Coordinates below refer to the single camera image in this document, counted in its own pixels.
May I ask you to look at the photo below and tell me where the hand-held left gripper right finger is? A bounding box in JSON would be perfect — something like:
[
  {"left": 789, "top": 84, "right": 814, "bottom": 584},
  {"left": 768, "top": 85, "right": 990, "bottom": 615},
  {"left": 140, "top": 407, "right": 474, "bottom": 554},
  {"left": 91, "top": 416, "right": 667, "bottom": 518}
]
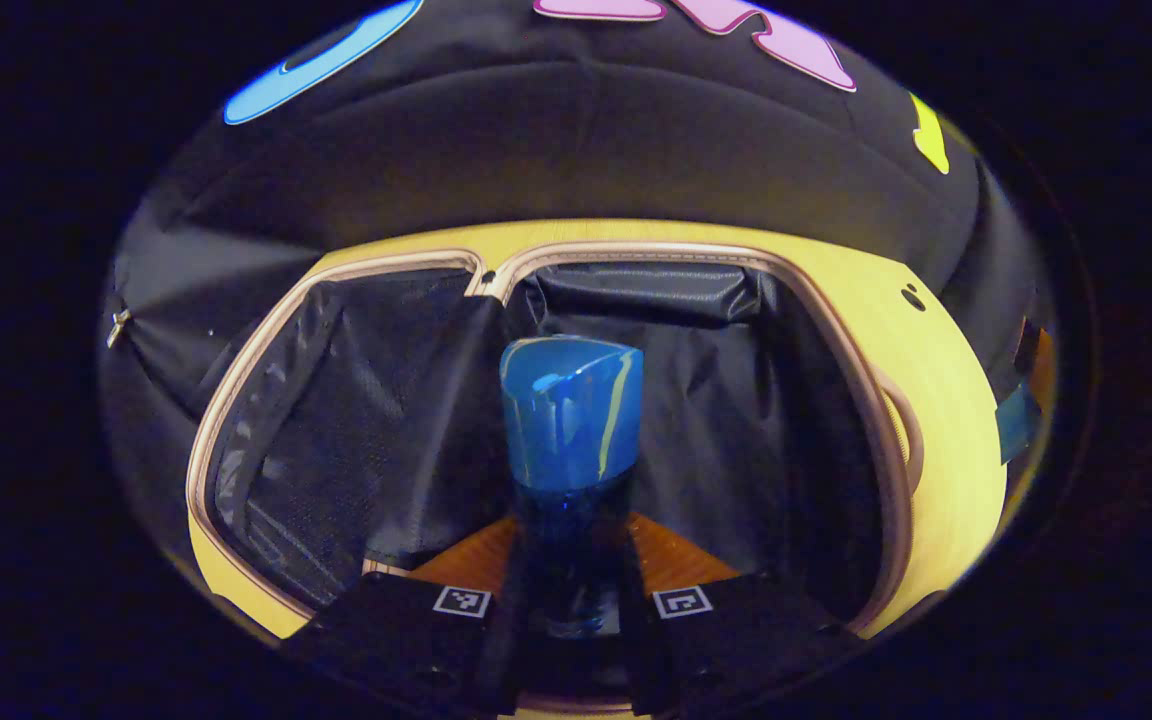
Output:
[{"left": 621, "top": 512, "right": 867, "bottom": 717}]

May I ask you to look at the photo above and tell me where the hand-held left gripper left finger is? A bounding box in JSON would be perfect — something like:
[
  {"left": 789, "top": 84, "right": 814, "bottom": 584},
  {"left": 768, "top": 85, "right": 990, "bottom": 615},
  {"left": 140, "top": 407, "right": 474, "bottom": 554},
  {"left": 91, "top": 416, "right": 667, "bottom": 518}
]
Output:
[{"left": 281, "top": 515, "right": 528, "bottom": 717}]

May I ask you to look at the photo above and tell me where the pink suitcase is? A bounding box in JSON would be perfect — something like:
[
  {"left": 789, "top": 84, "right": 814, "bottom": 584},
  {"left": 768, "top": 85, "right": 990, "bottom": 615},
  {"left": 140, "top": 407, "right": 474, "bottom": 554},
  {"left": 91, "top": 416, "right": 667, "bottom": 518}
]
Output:
[{"left": 186, "top": 240, "right": 927, "bottom": 717}]

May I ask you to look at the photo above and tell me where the blue skin care bottle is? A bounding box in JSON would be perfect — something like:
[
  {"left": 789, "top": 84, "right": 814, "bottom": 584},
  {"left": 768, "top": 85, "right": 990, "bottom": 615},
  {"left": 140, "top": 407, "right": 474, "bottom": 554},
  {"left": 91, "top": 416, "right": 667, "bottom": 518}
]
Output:
[{"left": 499, "top": 335, "right": 645, "bottom": 641}]

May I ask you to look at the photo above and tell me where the blue and orange object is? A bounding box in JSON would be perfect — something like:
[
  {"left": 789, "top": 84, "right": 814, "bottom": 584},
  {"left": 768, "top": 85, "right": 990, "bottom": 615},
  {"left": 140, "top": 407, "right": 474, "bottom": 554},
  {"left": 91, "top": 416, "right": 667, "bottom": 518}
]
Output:
[{"left": 994, "top": 320, "right": 1058, "bottom": 464}]

